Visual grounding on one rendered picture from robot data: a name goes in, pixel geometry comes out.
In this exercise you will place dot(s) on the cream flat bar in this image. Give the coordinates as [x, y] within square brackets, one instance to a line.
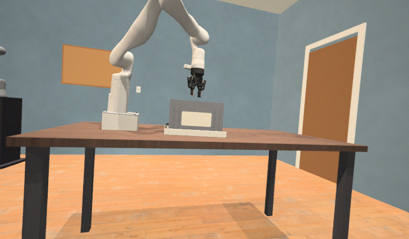
[187, 132]

